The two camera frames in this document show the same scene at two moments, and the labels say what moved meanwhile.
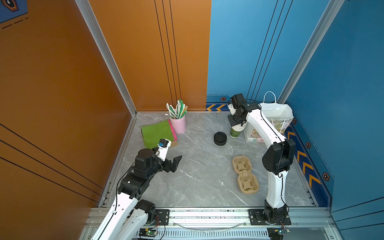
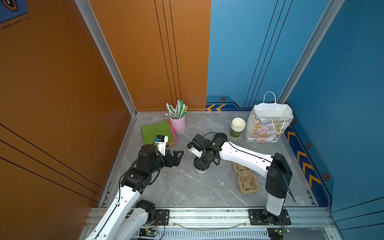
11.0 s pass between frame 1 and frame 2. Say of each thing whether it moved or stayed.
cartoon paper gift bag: stayed
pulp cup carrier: stayed
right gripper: moved
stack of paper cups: stayed
